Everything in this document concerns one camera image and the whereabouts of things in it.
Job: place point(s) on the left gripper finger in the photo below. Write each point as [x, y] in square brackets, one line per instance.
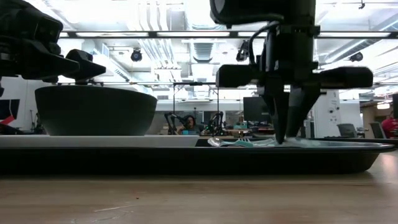
[46, 63]
[87, 67]

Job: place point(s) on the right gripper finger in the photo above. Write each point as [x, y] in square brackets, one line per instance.
[279, 112]
[301, 105]

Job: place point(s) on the black bowl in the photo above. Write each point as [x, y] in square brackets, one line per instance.
[93, 112]

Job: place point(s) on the white round plate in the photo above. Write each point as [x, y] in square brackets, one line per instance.
[93, 141]

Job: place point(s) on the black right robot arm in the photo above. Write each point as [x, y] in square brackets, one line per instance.
[298, 12]

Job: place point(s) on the black serving tray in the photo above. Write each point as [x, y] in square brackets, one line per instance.
[186, 161]

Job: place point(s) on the black computer monitor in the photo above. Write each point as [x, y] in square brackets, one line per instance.
[255, 110]

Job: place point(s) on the white column with signs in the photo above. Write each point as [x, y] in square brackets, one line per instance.
[329, 115]

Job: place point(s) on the black ceiling spotlight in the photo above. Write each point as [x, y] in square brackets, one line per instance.
[136, 55]
[242, 53]
[356, 57]

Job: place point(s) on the grey office chair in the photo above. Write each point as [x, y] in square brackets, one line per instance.
[346, 130]
[377, 130]

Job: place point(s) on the black crossbar with light strips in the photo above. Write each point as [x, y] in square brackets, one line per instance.
[233, 34]

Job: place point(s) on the red strip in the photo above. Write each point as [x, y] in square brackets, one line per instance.
[7, 120]

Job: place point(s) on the person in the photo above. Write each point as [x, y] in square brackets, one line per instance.
[390, 127]
[189, 123]

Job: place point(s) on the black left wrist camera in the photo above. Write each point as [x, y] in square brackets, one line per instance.
[48, 31]

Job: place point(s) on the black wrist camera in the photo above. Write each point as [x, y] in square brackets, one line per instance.
[242, 12]
[48, 31]

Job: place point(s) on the black wall screen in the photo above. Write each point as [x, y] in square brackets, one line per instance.
[12, 107]

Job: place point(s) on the black aluminium table frame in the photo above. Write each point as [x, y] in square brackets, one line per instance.
[357, 140]

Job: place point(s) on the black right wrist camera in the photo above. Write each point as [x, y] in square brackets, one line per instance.
[242, 12]

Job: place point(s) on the silver ventilation duct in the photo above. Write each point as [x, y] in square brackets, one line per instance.
[199, 18]

